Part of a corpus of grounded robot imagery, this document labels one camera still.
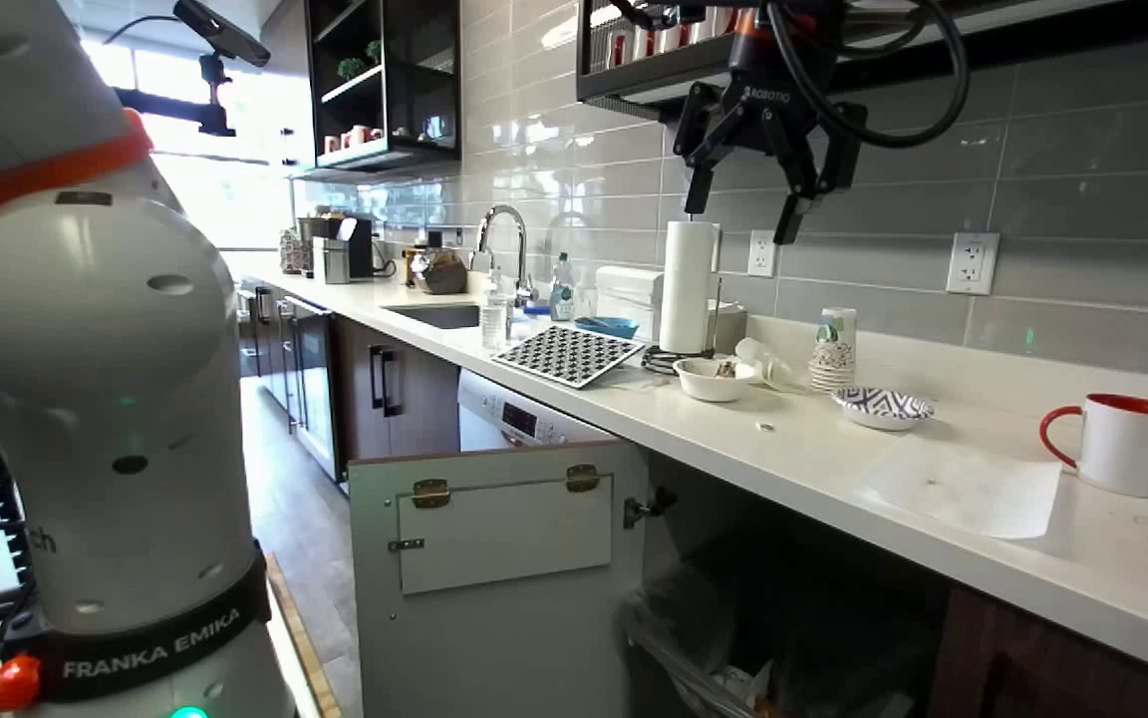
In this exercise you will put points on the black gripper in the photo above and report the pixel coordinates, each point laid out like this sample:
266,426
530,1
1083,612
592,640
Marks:
782,57

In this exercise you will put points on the white paper towel sheet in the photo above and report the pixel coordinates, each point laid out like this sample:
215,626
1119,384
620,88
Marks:
965,489

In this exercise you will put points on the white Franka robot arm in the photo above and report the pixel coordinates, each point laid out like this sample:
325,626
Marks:
119,426

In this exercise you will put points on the rubbish bin with liner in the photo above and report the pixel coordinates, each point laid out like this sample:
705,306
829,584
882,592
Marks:
782,626

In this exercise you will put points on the paper towel roll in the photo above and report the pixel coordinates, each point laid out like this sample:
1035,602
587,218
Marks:
685,271

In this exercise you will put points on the white bowl with food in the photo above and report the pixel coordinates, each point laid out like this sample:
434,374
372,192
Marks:
713,380

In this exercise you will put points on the small green white bottle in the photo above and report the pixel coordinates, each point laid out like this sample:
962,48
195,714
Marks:
834,347

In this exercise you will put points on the blue bowl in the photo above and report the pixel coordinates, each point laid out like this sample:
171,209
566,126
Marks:
606,325

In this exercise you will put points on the black white checkerboard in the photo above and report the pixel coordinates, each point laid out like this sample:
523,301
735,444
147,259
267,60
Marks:
566,358

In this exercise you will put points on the patterned small dish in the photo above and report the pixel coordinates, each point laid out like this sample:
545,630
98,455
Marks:
882,410

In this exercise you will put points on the chrome kitchen faucet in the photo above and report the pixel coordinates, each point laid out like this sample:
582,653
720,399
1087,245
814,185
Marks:
502,245

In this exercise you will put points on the clear plastic water bottle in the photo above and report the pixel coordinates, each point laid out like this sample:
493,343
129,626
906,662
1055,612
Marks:
497,307

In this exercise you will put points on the stainless dishwasher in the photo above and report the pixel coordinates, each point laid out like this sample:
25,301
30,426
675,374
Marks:
497,422

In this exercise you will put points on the red and white mug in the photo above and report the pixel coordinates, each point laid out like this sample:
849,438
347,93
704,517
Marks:
1115,439

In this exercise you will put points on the open white cabinet door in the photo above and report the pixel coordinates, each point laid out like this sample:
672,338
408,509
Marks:
487,584

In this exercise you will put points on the white wall outlet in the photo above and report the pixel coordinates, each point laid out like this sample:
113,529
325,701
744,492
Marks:
971,259

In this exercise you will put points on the black wall shelf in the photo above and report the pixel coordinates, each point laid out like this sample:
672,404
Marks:
383,80

